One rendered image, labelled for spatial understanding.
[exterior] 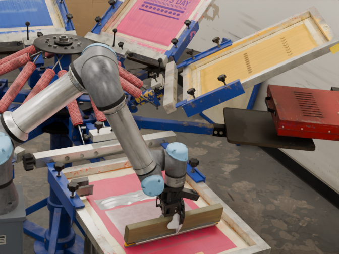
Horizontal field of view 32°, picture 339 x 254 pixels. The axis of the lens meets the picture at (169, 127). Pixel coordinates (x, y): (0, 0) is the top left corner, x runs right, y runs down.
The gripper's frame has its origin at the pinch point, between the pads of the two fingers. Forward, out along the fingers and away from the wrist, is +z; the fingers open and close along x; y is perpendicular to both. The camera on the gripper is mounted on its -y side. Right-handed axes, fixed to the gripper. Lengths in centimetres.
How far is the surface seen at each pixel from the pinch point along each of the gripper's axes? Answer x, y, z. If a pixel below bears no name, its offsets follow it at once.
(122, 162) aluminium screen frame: -51, -2, 1
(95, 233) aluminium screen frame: -8.5, 29.0, 0.2
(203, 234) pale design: 3.0, -11.3, 5.1
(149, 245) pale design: 1.4, 11.6, 4.4
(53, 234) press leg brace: -105, 13, 76
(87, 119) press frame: -86, 1, -4
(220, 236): 6.6, -16.9, 5.3
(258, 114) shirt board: -80, -100, 9
